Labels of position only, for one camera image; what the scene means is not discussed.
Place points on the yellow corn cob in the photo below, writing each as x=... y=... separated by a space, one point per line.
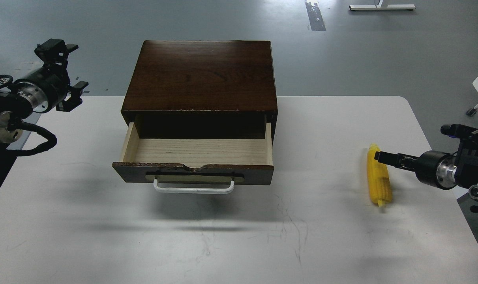
x=378 y=183

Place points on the white table leg base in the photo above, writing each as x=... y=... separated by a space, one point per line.
x=382 y=5

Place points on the wooden drawer with white handle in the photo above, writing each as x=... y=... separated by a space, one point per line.
x=197 y=166

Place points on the black floor tape strip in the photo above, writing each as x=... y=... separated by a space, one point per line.
x=316 y=22

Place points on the dark wooden drawer cabinet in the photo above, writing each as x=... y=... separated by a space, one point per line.
x=203 y=89

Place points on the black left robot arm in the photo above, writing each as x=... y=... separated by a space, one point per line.
x=13 y=110

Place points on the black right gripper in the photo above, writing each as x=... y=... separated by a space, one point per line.
x=432 y=168

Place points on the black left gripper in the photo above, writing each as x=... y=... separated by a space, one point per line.
x=46 y=89

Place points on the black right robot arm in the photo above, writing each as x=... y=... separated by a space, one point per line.
x=466 y=158

